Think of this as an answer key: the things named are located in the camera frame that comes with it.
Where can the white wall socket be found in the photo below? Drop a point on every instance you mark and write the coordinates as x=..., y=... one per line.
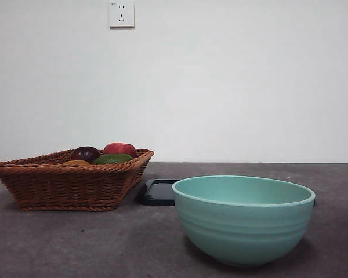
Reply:
x=121, y=14

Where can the dark red plum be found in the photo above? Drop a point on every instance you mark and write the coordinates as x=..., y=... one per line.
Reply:
x=85, y=154

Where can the brown yellow kiwi fruit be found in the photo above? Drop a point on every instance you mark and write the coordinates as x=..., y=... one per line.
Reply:
x=76, y=163

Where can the teal ceramic bowl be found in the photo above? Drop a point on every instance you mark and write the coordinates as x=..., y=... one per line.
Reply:
x=243, y=226

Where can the green avocado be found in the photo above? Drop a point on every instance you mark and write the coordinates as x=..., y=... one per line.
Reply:
x=113, y=159

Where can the black rectangular tray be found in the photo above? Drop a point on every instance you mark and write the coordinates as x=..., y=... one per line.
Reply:
x=156, y=192

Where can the brown wicker basket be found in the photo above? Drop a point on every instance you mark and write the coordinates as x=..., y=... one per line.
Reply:
x=69, y=185

